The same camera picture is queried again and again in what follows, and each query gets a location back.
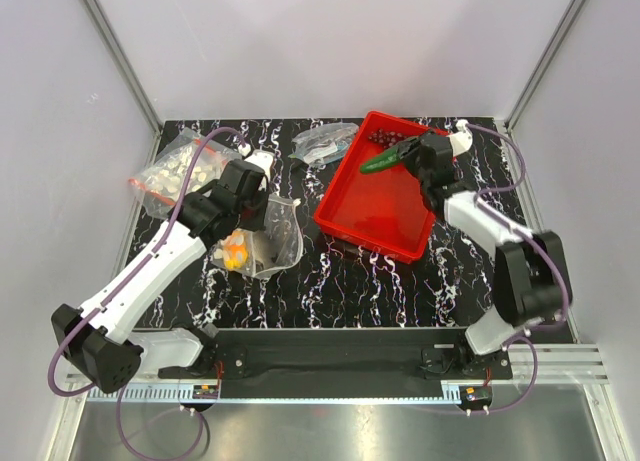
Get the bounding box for grey toy fish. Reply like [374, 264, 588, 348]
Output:
[251, 231, 296, 279]

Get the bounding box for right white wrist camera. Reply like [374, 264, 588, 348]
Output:
[448, 119, 473, 158]

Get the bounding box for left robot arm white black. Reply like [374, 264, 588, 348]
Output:
[51, 151, 274, 394]

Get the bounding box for red plastic tray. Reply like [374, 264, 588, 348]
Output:
[314, 111, 447, 264]

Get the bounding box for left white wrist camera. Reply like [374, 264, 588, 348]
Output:
[238, 147, 275, 180]

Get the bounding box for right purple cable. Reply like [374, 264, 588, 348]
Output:
[409, 121, 574, 413]

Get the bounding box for small clear bag with items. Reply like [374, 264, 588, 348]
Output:
[289, 123, 359, 168]

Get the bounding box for green toy cucumber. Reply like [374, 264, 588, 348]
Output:
[359, 146, 401, 175]

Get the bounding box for red zipper clear bag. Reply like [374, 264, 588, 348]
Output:
[128, 128, 242, 219]

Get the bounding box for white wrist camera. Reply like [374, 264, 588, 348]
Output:
[238, 147, 275, 180]
[448, 119, 473, 158]

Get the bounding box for slotted cable duct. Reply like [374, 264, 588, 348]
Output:
[88, 384, 461, 403]

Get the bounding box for purple toy grapes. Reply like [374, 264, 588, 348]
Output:
[368, 129, 405, 148]

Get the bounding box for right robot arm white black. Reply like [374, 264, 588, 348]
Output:
[385, 132, 572, 378]

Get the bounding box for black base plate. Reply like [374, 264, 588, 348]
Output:
[159, 328, 513, 402]

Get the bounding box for polka dot zip bag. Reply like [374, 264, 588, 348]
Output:
[211, 195, 303, 278]

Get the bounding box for yellow toy mango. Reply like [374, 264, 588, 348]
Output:
[218, 235, 249, 270]

